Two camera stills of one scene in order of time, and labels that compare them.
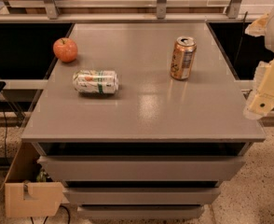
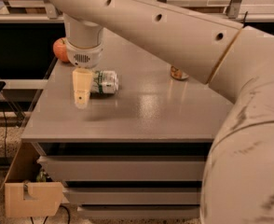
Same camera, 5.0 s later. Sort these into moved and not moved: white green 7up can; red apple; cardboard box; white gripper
Moved: white gripper
Not moved: white green 7up can; red apple; cardboard box
